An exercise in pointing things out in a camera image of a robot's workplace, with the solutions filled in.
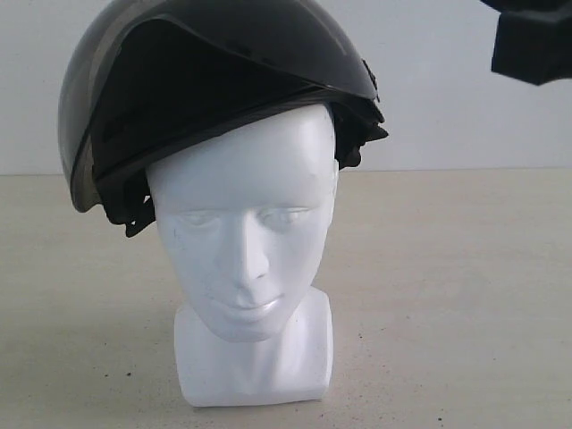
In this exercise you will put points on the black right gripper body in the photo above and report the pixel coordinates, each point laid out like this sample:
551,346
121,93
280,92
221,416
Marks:
533,40

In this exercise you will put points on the black helmet with visor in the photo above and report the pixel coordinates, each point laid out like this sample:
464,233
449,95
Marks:
150,78

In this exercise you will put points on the white mannequin head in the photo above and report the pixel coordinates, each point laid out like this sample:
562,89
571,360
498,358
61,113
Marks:
243,219

